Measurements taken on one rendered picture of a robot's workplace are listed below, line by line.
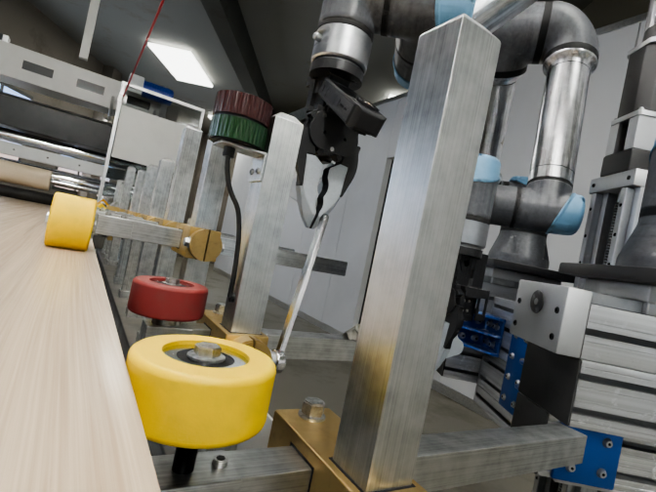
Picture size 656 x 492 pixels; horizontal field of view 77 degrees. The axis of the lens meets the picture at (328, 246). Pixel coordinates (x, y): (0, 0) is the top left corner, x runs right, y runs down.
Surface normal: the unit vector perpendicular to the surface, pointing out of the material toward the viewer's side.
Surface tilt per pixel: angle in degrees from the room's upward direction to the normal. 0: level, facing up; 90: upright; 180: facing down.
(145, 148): 90
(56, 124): 90
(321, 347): 90
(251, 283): 90
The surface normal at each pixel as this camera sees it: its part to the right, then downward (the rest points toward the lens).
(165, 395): -0.13, -0.04
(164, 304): 0.29, 0.05
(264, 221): 0.51, 0.10
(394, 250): -0.83, -0.18
